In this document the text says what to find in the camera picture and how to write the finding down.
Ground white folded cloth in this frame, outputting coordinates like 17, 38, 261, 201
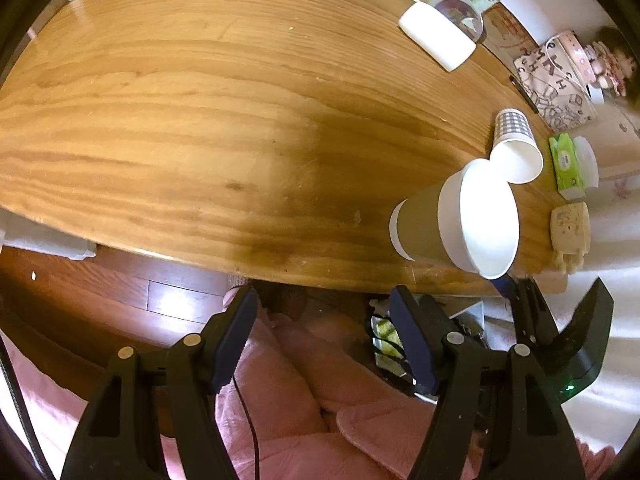
0, 209, 98, 261

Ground white tissue pack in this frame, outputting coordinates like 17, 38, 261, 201
572, 135, 600, 192

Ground brown and white paper cup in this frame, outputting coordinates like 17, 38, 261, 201
389, 158, 521, 281

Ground white oblong case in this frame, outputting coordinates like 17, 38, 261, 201
398, 2, 477, 72

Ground patterned fabric pouch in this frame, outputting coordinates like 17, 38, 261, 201
513, 45, 599, 132

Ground clear glass mug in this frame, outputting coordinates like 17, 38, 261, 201
431, 0, 487, 45

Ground thick black cable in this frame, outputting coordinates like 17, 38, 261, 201
0, 332, 55, 480

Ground pink dotted band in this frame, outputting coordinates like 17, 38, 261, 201
546, 31, 603, 87

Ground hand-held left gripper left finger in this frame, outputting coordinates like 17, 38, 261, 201
60, 287, 261, 480

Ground thin black cable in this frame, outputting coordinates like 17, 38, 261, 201
233, 384, 262, 480

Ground bag with green contents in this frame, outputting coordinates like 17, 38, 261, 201
369, 297, 487, 398

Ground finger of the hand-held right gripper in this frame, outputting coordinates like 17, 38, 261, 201
564, 277, 615, 361
492, 276, 559, 358

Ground green tissue pack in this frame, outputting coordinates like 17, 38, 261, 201
548, 133, 586, 199

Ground checkered paper cup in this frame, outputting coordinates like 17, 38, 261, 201
489, 108, 544, 185

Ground doll with dark hair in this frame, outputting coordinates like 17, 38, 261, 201
585, 26, 639, 97

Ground white floral bedding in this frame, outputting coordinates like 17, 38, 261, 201
545, 95, 640, 461

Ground black pen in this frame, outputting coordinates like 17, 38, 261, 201
508, 75, 539, 114

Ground pink fleece pajama pants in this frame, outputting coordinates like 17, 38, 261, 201
0, 305, 621, 480

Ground cream toy figure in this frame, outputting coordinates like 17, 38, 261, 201
549, 202, 591, 275

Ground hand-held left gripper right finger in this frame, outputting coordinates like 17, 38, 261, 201
389, 285, 587, 480

